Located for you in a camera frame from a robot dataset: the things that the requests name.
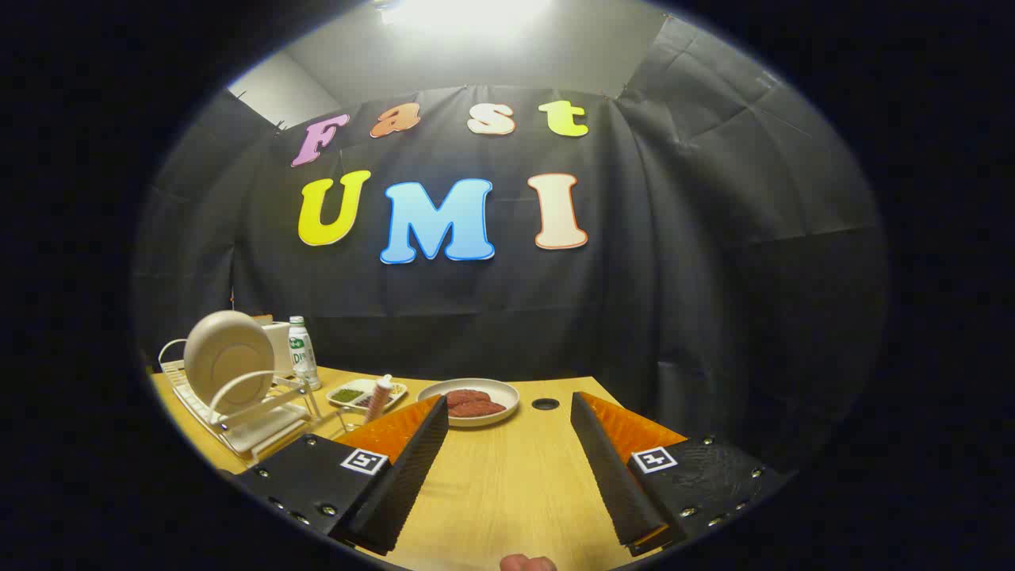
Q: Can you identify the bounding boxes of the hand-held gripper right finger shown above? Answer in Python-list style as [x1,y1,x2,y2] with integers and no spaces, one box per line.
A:
[570,391,786,558]

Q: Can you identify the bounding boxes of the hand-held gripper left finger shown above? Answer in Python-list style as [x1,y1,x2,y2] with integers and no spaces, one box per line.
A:
[230,394,450,556]

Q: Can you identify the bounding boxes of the silver wire basket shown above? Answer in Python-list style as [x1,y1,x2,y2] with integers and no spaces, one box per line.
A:
[333,400,377,435]

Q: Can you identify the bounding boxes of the spoon with red checkered handle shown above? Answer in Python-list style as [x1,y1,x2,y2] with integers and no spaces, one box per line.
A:
[363,374,395,425]

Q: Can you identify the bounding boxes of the white wire dish rack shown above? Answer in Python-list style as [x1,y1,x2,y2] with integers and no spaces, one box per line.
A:
[157,339,324,462]

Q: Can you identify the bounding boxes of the beige round plate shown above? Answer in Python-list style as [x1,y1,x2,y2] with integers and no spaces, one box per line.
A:
[183,310,277,416]

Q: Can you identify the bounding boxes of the white divided condiment dish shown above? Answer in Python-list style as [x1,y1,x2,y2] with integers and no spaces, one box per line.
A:
[326,378,408,410]

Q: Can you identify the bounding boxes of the white plate with meat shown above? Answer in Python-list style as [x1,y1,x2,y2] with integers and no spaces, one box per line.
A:
[417,377,521,429]

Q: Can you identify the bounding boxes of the white bottle with green label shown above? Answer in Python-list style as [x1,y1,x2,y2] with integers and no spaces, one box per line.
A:
[287,316,322,391]

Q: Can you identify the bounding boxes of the white toaster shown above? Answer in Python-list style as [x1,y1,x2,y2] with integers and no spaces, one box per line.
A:
[258,320,296,377]

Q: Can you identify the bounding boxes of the black backdrop cloth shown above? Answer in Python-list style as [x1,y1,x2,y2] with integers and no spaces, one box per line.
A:
[133,16,887,477]

